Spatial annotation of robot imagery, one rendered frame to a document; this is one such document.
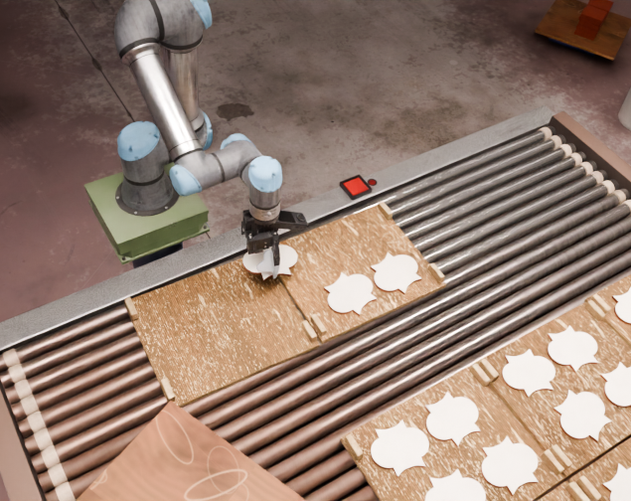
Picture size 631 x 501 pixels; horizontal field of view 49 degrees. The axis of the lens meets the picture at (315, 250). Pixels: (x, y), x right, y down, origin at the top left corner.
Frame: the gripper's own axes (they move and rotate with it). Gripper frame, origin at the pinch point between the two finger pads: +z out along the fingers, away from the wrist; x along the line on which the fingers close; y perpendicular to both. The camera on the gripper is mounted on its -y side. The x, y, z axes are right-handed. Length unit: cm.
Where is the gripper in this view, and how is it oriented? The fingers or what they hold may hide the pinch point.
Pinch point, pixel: (270, 259)
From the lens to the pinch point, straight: 188.5
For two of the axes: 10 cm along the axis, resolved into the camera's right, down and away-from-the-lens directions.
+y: -9.4, 2.1, -2.6
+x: 3.2, 7.5, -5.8
